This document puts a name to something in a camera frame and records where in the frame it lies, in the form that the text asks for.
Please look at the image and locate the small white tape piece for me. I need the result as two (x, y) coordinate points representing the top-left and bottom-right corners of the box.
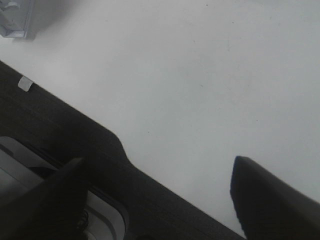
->
(18, 76), (33, 92)

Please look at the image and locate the white microwave door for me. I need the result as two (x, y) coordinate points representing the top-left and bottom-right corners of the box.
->
(0, 0), (35, 38)

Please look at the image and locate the grey robot base unit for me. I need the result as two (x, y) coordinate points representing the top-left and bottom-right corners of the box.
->
(0, 136), (126, 240)

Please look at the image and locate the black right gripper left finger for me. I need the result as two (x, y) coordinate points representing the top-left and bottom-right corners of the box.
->
(0, 158), (88, 240)

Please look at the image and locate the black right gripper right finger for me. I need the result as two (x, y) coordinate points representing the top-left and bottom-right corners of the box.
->
(230, 156), (320, 240)

